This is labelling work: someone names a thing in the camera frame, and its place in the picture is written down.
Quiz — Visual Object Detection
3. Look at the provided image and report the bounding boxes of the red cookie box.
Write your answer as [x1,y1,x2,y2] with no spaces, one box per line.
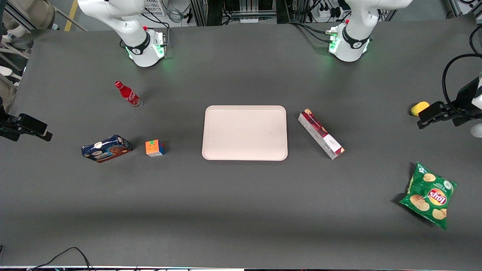
[298,109,345,160]

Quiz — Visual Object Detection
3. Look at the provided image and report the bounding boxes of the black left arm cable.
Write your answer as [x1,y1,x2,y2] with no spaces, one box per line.
[442,53,482,118]

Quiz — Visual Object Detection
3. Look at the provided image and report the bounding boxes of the thin black table cable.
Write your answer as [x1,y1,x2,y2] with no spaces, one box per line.
[26,247,94,271]

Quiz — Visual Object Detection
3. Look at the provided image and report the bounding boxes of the black left base cables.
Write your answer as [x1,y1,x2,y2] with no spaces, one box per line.
[288,21,337,44]

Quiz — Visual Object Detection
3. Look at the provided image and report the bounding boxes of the beige chair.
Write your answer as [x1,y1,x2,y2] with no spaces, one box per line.
[0,0,58,35]

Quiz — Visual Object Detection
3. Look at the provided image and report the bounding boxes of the yellow lemon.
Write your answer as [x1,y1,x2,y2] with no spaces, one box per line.
[410,101,430,116]

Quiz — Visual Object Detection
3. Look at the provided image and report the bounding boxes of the red cola bottle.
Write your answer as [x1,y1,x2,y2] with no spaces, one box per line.
[114,81,143,109]

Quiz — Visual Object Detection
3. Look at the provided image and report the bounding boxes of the beige plastic tray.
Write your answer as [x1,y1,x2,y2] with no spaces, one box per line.
[202,105,288,161]

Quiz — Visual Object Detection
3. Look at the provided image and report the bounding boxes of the white vented box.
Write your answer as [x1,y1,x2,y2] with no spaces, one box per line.
[142,0,167,16]

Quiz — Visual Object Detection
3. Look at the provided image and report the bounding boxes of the colourful puzzle cube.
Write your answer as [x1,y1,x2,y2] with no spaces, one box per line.
[145,139,165,157]

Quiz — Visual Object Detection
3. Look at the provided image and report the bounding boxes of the black right base cable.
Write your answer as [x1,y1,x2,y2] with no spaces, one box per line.
[141,12,172,49]

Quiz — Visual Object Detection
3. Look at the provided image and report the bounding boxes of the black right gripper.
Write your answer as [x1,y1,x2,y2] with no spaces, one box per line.
[15,113,53,142]

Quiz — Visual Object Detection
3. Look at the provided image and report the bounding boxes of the green chips bag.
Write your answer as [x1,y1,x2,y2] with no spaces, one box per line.
[399,162,458,230]

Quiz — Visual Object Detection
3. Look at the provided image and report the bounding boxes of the blue cookie box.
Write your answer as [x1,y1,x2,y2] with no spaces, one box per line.
[81,134,133,163]

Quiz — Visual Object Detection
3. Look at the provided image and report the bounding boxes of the black cable loop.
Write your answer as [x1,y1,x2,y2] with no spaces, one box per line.
[469,24,482,52]

